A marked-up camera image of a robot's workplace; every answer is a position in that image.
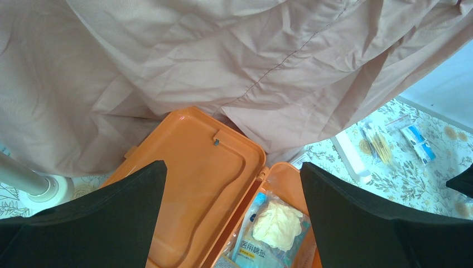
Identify orange plastic medicine box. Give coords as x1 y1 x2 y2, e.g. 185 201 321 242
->
105 107 308 267

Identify silver clothes rack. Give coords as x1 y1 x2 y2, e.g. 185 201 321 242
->
1 153 74 211

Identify white blue medicine sachet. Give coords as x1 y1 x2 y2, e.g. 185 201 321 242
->
289 152 311 170

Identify alcohol wipes bag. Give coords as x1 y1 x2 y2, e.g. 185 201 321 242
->
385 114 436 165

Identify pink fabric shorts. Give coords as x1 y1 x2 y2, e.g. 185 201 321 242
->
1 1 472 176

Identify bagged latex gloves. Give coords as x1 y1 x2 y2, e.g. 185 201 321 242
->
252 194 310 252

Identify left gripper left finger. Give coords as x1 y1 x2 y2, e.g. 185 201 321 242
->
1 160 167 267

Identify blue cotton swab pack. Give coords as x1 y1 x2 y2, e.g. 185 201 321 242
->
231 192 311 267

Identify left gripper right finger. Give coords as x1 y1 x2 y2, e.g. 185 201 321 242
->
300 162 472 267

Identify white rectangular box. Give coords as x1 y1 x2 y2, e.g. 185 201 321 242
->
330 131 372 184

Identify floral table mat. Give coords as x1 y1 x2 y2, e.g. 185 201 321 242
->
1 99 472 219

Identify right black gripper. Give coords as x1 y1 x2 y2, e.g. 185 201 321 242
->
446 164 473 198

